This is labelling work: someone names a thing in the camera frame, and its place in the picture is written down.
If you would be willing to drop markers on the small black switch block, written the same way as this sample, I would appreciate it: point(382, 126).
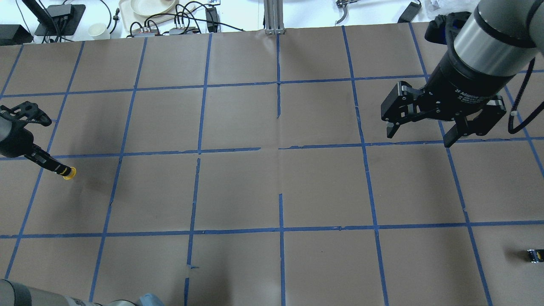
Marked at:
point(535, 255)

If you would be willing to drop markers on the black power adapter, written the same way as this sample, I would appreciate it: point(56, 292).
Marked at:
point(410, 12)

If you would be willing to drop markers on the beige plate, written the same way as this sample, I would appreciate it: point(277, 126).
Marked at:
point(151, 7)

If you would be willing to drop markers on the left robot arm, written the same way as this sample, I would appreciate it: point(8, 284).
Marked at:
point(17, 294)

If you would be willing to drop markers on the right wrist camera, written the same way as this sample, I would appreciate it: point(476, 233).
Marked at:
point(446, 27)

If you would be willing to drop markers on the beige tray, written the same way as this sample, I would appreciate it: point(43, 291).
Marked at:
point(128, 17)

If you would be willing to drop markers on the white paper cup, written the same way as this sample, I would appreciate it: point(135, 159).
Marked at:
point(99, 31)

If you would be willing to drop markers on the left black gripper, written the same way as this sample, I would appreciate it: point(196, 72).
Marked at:
point(16, 140)

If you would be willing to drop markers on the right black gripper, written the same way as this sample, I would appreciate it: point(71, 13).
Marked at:
point(461, 83)

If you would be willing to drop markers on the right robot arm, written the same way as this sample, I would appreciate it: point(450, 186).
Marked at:
point(486, 48)

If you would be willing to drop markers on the black camera stand base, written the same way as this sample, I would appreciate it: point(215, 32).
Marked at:
point(59, 19)

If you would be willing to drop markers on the aluminium frame post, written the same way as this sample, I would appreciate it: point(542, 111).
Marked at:
point(273, 17)

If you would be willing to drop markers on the yellow push button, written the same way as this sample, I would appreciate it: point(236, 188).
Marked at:
point(68, 173)

